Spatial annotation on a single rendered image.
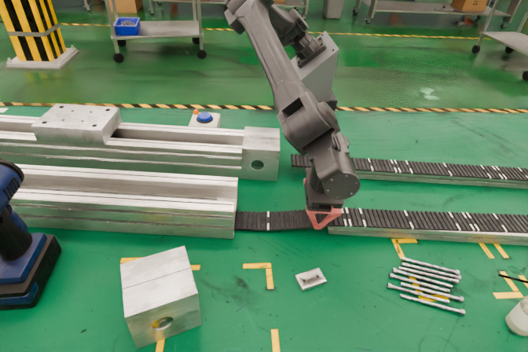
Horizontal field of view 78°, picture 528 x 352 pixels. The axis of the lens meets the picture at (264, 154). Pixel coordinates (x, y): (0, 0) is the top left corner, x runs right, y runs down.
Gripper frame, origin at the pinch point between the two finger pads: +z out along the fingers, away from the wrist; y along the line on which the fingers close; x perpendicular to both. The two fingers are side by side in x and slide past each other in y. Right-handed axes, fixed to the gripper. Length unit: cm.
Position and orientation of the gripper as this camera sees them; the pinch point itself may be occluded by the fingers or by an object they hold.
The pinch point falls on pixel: (317, 216)
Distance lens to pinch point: 71.6
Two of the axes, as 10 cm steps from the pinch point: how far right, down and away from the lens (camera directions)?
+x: 10.0, 0.7, 0.0
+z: -0.5, 8.1, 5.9
